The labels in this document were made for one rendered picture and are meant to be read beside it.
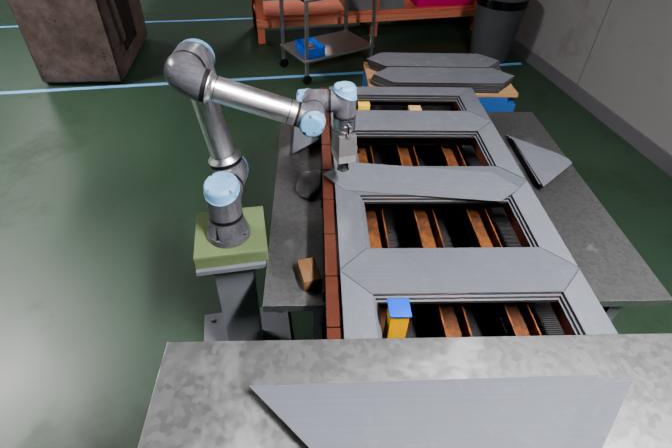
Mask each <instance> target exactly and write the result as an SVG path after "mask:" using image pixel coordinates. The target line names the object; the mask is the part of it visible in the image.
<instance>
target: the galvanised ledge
mask: <svg viewBox="0 0 672 448"><path fill-rule="evenodd" d="M293 138H294V126H292V125H288V124H285V123H282V124H281V134H280V143H279V153H278V162H277V172H276V181H275V191H274V201H273V210H272V220H271V229H270V239H269V248H268V257H269V260H268V261H267V268H266V277H265V287H264V296H263V306H262V307H263V312H292V311H325V302H323V279H324V253H323V211H322V208H321V190H322V183H321V186H320V188H319V190H318V192H317V194H316V196H315V197H314V198H313V199H307V198H305V197H301V196H300V195H299V193H298V192H297V191H296V185H297V182H298V180H299V178H300V176H301V175H302V174H303V173H304V172H310V171H314V170H316V169H318V170H320V171H321V172H322V170H321V145H320V135H319V140H318V141H316V142H315V143H313V144H311V145H309V146H307V147H305V148H303V149H302V150H300V151H298V152H296V153H294V154H292V151H293ZM311 257H314V259H315V262H316V265H317V268H318V270H319V273H320V276H321V288H318V289H314V290H309V291H304V290H303V286H302V283H301V280H300V277H299V274H298V271H297V260H301V259H306V258H311Z"/></svg>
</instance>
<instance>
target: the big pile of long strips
mask: <svg viewBox="0 0 672 448"><path fill-rule="evenodd" d="M366 60H367V61H368V65H369V68H370V69H371V70H374V71H376V72H377V73H375V74H373V77H372V81H370V82H371V83H370V84H371V85H374V86H376V87H458V88H472V89H473V91H474V92H475V93H498V92H500V91H501V90H503V89H504V88H506V87H507V86H509V85H510V83H511V81H512V79H513V77H514V75H511V74H508V73H505V72H502V71H500V70H501V69H500V65H499V64H500V63H499V60H496V59H493V58H490V57H487V56H484V55H481V54H461V53H396V52H381V53H378V54H376V55H374V56H371V57H369V58H367V59H366Z"/></svg>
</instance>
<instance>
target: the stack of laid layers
mask: <svg viewBox="0 0 672 448"><path fill-rule="evenodd" d="M357 101H359V102H456V104H457V106H458V108H459V110H460V111H467V110H466V108H465V106H464V104H463V102H462V101H461V99H460V97H459V96H431V95H357ZM355 134H356V135H357V138H474V139H475V141H476V143H477V145H478V147H479V149H480V151H481V153H482V155H483V157H484V159H485V161H486V163H487V165H488V166H413V167H428V168H442V169H457V170H471V171H486V172H493V173H495V174H496V175H498V176H500V177H502V178H504V179H505V180H507V181H509V182H511V183H513V184H515V185H516V186H518V187H521V186H522V185H523V184H524V183H525V182H526V181H527V180H526V179H524V178H522V177H520V176H518V175H515V174H513V173H511V172H509V171H507V170H504V169H502V168H500V167H498V166H496V165H495V163H494V161H493V159H492V157H491V155H490V153H489V151H488V149H487V148H486V146H485V144H484V142H483V140H482V138H481V136H480V134H479V133H478V131H374V130H355ZM354 192H355V193H357V194H359V195H360V196H361V204H362V212H363V220H364V227H365V235H366V243H367V248H370V241H369V234H368V226H367V219H366V212H365V204H445V203H507V204H508V206H509V208H510V210H511V212H512V214H513V216H514V218H515V220H516V222H517V224H518V226H519V228H520V230H521V232H522V234H523V236H524V238H525V240H526V242H527V244H528V246H529V247H539V245H538V244H537V242H536V240H535V238H534V236H533V234H532V232H531V230H530V229H529V227H528V225H527V223H526V221H525V219H524V217H523V215H522V213H521V212H520V210H519V208H518V206H517V204H516V202H515V200H514V198H513V197H512V195H513V194H514V193H515V192H516V191H515V192H514V193H512V194H511V195H510V196H508V197H507V198H505V199H504V200H503V201H501V202H499V201H485V200H471V199H457V198H443V197H429V196H415V195H401V194H387V193H374V192H361V191H354ZM387 298H409V302H410V304H441V303H513V302H557V303H558V305H559V307H560V309H561V311H562V313H563V315H564V317H565V319H566V321H567V323H568V325H569V327H570V329H571V330H572V332H573V334H574V335H586V334H585V332H584V330H583V328H582V326H581V325H580V323H579V321H578V319H577V317H576V315H575V313H574V311H573V309H572V308H571V306H570V304H569V302H568V300H567V298H566V296H565V294H564V292H504V293H425V294H373V299H374V306H375V314H376V322H377V330H378V338H382V331H381V323H380V316H379V308H378V304H387Z"/></svg>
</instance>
